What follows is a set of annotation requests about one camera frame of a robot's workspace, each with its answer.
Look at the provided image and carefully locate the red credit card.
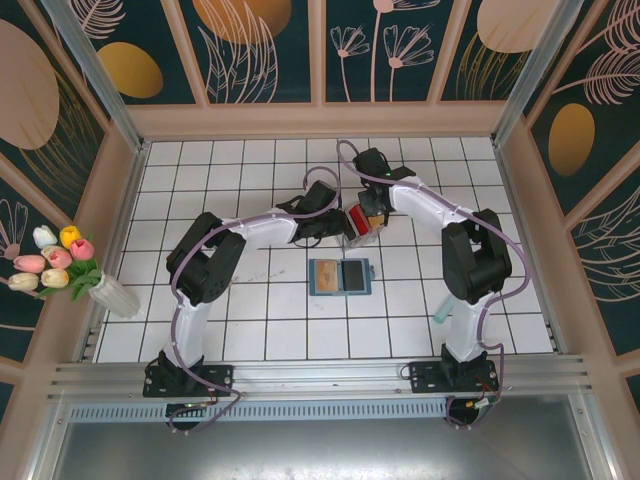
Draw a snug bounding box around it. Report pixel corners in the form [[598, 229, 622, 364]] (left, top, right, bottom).
[[348, 203, 371, 235]]

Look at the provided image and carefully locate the clear acrylic card box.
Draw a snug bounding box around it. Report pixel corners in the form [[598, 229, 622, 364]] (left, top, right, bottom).
[[339, 202, 391, 251]]

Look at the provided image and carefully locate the gold numbered credit card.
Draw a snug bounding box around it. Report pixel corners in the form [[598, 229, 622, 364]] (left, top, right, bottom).
[[313, 259, 341, 292]]

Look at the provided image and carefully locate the black credit card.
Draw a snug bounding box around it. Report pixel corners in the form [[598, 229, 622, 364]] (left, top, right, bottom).
[[342, 260, 366, 290]]

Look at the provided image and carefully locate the teal leather card holder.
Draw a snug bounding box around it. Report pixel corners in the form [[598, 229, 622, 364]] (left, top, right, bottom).
[[307, 257, 376, 297]]

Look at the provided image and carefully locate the teal plastic hand-shaped scratcher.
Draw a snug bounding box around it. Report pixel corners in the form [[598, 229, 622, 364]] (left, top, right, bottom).
[[433, 294, 457, 325]]

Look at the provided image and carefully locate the white ribbed vase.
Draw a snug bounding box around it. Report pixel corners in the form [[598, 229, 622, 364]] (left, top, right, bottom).
[[88, 273, 142, 320]]

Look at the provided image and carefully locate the cream pink tulip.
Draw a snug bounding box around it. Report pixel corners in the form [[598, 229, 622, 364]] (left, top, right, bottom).
[[40, 244, 74, 269]]

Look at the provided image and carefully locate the peach yellow tulip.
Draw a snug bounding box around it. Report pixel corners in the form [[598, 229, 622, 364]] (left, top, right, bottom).
[[39, 268, 70, 289]]

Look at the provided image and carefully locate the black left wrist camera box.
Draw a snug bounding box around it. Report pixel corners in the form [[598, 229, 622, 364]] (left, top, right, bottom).
[[299, 179, 341, 214]]

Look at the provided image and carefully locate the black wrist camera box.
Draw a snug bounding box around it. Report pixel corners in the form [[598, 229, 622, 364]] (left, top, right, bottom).
[[352, 147, 394, 176], [299, 179, 341, 214]]

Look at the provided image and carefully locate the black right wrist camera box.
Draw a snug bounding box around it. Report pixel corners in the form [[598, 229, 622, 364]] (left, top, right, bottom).
[[352, 147, 394, 176]]

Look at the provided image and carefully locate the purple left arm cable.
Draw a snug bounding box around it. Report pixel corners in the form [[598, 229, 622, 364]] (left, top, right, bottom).
[[167, 167, 346, 436]]

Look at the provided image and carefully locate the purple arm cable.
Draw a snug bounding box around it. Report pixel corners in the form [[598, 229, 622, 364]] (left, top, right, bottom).
[[167, 167, 346, 436], [335, 139, 531, 431]]

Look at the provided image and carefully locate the aluminium mounting rail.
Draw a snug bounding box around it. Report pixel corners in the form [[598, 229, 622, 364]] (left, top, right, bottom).
[[47, 354, 596, 401]]

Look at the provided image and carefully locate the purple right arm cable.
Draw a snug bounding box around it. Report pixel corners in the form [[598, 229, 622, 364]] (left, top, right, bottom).
[[335, 139, 531, 431]]

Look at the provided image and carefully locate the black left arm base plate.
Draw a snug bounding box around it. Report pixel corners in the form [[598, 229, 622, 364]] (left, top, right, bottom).
[[142, 363, 236, 399]]

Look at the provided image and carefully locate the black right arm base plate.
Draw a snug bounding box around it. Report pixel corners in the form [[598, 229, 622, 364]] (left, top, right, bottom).
[[408, 359, 501, 396]]

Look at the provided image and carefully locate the slotted grey cable tray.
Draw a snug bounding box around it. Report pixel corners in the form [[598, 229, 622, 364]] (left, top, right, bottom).
[[67, 402, 451, 424]]

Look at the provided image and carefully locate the aluminium frame post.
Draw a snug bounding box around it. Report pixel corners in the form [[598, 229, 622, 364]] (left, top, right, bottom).
[[39, 0, 151, 151], [489, 0, 586, 149]]

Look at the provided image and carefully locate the aluminium side rail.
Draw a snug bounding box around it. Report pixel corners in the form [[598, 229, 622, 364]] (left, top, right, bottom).
[[74, 139, 151, 364], [492, 142, 569, 356]]

